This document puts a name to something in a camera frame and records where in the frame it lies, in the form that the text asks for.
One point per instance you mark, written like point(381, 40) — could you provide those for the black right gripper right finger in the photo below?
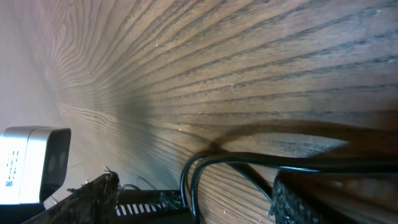
point(291, 204)

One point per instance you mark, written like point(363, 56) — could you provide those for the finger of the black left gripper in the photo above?
point(152, 207)

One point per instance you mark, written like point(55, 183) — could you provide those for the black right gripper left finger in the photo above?
point(94, 202)

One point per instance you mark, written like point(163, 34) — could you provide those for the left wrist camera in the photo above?
point(34, 163)

